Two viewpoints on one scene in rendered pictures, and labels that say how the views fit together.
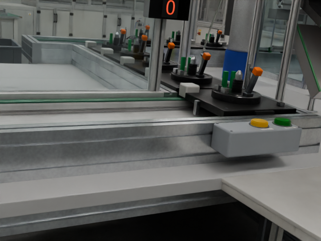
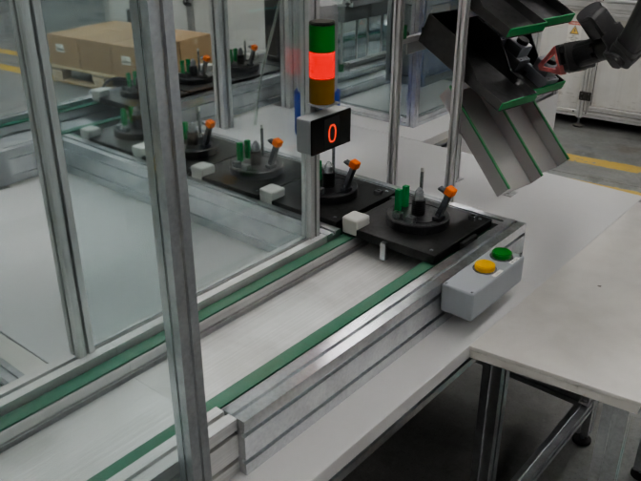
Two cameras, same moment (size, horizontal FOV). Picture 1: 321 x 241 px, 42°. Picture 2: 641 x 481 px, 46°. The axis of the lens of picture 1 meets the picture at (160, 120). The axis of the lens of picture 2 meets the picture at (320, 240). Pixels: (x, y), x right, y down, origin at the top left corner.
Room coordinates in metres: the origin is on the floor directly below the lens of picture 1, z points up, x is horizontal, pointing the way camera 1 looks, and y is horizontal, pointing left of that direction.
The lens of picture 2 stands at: (-0.14, 0.58, 1.67)
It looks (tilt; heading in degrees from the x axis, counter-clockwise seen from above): 26 degrees down; 337
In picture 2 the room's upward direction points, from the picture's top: straight up
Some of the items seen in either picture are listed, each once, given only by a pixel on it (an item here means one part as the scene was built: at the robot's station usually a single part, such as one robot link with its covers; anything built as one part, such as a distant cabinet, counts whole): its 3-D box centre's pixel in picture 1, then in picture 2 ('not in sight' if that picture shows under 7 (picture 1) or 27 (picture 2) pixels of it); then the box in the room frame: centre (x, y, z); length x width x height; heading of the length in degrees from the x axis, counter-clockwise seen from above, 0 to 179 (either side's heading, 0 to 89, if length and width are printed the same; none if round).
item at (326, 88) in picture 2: not in sight; (321, 89); (1.20, 0.02, 1.28); 0.05 x 0.05 x 0.05
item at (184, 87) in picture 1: (188, 90); (355, 223); (1.23, -0.08, 0.97); 0.05 x 0.05 x 0.04; 27
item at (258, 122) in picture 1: (259, 124); (485, 267); (0.95, -0.23, 0.96); 0.04 x 0.04 x 0.02
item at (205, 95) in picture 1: (235, 101); (417, 225); (1.18, -0.21, 0.96); 0.24 x 0.24 x 0.02; 27
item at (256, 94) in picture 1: (236, 94); (418, 217); (1.18, -0.21, 0.98); 0.14 x 0.14 x 0.02
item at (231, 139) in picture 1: (257, 137); (483, 282); (0.95, -0.23, 0.93); 0.21 x 0.07 x 0.06; 117
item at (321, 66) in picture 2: not in sight; (321, 64); (1.20, 0.02, 1.33); 0.05 x 0.05 x 0.05
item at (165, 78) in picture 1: (192, 67); (328, 177); (1.41, -0.09, 1.01); 0.24 x 0.24 x 0.13; 27
